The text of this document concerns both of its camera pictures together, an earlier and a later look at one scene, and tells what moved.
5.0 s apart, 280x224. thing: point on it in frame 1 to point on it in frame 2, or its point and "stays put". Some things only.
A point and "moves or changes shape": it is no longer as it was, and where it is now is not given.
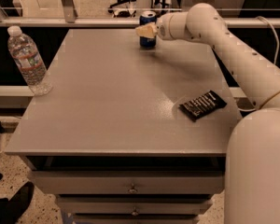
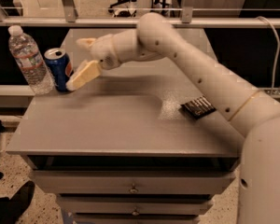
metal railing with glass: [119, 7] stays put
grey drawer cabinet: [109, 140] stays put
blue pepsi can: [147, 18] moves or changes shape
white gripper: [163, 28] to [103, 52]
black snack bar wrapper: [203, 105] stays put
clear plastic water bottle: [30, 63] stays put
